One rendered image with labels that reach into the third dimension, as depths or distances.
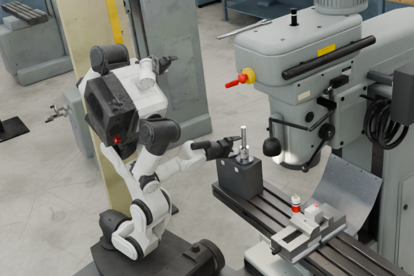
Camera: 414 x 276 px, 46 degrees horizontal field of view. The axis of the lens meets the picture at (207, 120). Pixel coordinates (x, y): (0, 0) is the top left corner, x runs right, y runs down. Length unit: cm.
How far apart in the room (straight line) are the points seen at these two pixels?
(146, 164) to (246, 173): 58
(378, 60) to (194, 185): 250
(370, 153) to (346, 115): 37
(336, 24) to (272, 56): 30
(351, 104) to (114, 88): 96
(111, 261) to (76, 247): 110
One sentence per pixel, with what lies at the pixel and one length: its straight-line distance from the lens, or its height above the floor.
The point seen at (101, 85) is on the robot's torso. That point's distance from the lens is 205.
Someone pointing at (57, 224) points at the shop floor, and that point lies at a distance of 425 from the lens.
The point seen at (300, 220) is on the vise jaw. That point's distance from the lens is 223.
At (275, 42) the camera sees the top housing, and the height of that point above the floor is 189.
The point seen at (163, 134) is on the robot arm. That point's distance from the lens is 196.
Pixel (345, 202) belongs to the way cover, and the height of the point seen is 93.
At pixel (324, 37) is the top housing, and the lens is 182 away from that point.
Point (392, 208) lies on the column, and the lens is 252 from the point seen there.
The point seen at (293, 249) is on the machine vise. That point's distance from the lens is 215.
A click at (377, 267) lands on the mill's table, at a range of 220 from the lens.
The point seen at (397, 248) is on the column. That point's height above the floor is 66.
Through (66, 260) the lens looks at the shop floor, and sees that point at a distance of 388.
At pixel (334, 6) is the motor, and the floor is 192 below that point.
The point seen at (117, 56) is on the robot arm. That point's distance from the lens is 219.
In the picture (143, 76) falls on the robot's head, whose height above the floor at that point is 174.
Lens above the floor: 248
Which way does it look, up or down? 28 degrees down
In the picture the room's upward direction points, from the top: 7 degrees counter-clockwise
